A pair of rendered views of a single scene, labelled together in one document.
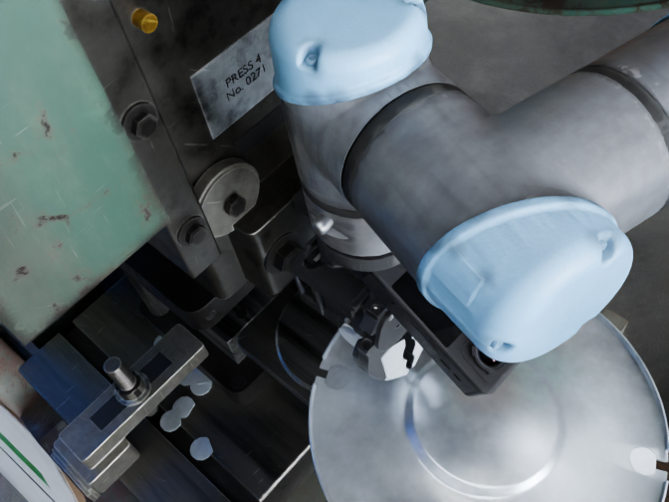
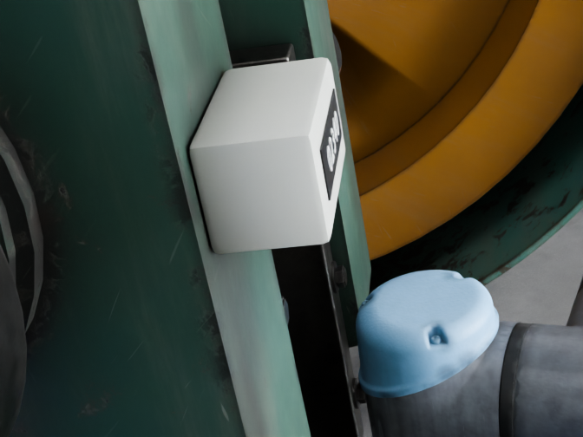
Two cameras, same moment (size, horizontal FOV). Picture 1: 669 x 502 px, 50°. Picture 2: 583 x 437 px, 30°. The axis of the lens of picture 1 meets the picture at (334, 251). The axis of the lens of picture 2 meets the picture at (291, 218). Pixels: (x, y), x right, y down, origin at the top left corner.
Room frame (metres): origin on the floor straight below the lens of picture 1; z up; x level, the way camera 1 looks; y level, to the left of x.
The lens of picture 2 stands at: (-0.07, 0.33, 1.46)
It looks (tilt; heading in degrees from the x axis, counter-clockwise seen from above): 27 degrees down; 321
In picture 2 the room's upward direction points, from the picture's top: 11 degrees counter-clockwise
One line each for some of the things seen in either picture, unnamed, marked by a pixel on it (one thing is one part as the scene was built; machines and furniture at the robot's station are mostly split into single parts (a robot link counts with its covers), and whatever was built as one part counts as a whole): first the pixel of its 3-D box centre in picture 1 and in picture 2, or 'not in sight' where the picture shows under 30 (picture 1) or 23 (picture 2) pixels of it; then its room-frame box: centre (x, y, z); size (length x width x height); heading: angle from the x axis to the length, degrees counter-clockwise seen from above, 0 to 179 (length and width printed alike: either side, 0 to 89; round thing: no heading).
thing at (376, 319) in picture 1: (367, 260); not in sight; (0.28, -0.02, 0.94); 0.09 x 0.08 x 0.12; 39
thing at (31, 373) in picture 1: (268, 313); not in sight; (0.41, 0.09, 0.68); 0.45 x 0.30 x 0.06; 129
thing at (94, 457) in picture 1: (124, 394); not in sight; (0.31, 0.22, 0.76); 0.17 x 0.06 x 0.10; 129
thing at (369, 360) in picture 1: (379, 341); not in sight; (0.24, -0.02, 0.88); 0.05 x 0.02 x 0.09; 129
